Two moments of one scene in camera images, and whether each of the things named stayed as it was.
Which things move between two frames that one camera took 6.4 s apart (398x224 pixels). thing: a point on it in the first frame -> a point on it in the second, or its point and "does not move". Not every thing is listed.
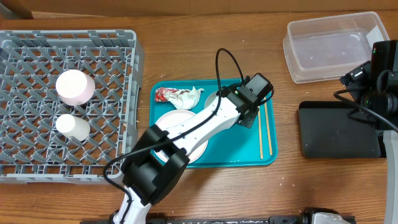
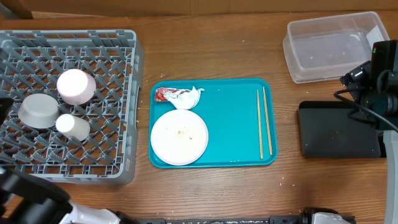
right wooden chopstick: x=270 y=143 does not move
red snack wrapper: x=161 y=92 does not move
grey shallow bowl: x=211 y=98 -> x=38 y=110
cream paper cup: x=73 y=127 does not move
